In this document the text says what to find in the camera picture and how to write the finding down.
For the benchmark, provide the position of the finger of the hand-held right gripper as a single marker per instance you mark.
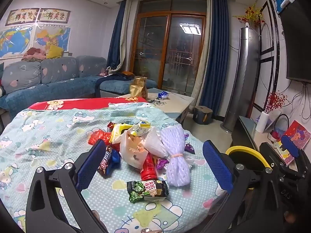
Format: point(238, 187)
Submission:
point(290, 146)
point(268, 155)

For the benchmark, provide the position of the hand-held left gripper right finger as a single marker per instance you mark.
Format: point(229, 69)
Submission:
point(217, 167)

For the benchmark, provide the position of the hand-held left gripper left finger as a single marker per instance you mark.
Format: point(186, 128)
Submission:
point(91, 165)

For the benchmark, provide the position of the yellow rim black trash bin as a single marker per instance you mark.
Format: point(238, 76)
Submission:
point(245, 160)

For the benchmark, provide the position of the blue plastic wrapper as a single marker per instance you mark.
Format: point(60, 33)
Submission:
point(114, 159)

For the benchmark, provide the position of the red snack packet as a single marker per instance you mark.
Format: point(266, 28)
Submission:
point(98, 137)

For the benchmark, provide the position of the purple foil snack packet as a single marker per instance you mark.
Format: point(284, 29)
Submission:
point(189, 148)

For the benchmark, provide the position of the white foam net bundle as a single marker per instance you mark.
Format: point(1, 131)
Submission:
point(177, 165)

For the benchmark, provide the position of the green black snack packet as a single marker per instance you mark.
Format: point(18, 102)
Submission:
point(148, 190)

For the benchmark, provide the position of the brown chocolate bar wrapper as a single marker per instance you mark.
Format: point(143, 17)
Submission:
point(105, 161)

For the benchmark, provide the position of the colourful picture book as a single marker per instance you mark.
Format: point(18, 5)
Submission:
point(297, 133)

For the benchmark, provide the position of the white ribbed vase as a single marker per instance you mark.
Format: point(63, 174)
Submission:
point(262, 123)

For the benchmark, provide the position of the grey television cabinet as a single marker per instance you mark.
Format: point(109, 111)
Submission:
point(245, 128)

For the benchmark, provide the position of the cartoon cat printed blanket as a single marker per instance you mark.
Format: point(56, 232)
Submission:
point(60, 136)

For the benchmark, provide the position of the white plastic bag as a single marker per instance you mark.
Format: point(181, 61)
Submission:
point(132, 150)

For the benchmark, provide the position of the yellow snack packet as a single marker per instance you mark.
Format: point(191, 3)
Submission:
point(119, 131)

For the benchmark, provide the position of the red berry branches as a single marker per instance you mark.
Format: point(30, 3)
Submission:
point(275, 100)

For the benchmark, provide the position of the dark blue box stool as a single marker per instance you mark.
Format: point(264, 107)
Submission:
point(201, 116)

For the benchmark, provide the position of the small purple candy wrapper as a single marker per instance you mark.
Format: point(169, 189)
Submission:
point(161, 163)

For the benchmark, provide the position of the red plastic bottle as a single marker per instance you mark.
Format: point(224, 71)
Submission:
point(148, 167)

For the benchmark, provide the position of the red flower blanket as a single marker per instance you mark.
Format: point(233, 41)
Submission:
point(92, 103)

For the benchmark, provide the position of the yellow white small packet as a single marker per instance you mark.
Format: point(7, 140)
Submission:
point(142, 128)

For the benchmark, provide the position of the translucent white wrapper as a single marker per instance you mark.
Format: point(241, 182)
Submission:
point(154, 142)

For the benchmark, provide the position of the grey coffee table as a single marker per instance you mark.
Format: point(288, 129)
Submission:
point(175, 102)

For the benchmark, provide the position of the silver tower air conditioner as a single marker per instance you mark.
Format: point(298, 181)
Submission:
point(243, 77)

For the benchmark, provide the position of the blue grey sofa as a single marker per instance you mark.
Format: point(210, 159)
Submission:
point(60, 87)

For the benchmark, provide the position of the gold paper bag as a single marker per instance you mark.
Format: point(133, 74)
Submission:
point(138, 89)

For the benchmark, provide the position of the pile of seed shells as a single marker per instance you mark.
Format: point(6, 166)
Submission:
point(156, 102)

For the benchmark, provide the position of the blue white foil wrapper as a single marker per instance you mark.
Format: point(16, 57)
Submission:
point(162, 95)

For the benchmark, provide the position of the dark blue garment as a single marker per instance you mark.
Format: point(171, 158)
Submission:
point(119, 76)

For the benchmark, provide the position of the grey heart-print sofa cushion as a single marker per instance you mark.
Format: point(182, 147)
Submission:
point(91, 65)
point(59, 69)
point(21, 74)

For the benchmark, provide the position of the beige curtain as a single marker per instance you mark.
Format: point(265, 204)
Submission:
point(127, 41)
point(205, 60)

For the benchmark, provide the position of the blue curtain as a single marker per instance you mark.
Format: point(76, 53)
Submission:
point(218, 53)
point(116, 36)

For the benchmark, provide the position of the yellow pillow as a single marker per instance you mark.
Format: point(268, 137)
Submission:
point(54, 51)

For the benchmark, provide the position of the pink red clothes pile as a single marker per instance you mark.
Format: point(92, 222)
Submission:
point(34, 54)

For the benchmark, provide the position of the yellow red artificial flowers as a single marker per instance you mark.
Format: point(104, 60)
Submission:
point(250, 14)

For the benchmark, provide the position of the black wall television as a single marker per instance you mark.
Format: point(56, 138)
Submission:
point(298, 41)

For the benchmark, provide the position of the wooden frame glass door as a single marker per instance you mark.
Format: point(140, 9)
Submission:
point(150, 53)

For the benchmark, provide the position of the country map wall poster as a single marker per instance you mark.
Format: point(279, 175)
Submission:
point(52, 37)

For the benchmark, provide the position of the world map wall poster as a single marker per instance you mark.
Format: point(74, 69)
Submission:
point(14, 41)

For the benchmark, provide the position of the framed calligraphy wall poster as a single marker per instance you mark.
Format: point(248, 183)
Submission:
point(21, 17)
point(54, 16)

